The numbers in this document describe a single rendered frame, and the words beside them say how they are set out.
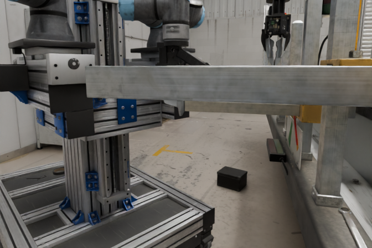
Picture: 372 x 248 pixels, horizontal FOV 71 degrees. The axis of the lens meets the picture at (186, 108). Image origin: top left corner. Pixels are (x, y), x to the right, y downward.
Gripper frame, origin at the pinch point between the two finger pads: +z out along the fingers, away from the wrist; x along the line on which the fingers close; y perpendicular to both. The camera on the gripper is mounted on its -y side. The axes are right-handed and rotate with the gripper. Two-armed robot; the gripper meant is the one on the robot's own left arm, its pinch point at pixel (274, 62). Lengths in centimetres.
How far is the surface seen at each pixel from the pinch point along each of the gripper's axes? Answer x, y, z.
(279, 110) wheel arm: 0.3, 20.8, 12.7
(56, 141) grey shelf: -214, -148, 84
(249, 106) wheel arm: -7.3, 20.8, 11.8
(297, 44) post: 8.1, -7.9, -6.1
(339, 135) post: 8.4, 42.1, 13.4
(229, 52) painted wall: -75, -777, -39
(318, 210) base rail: 5, 44, 27
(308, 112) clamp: 6.6, 24.3, 12.3
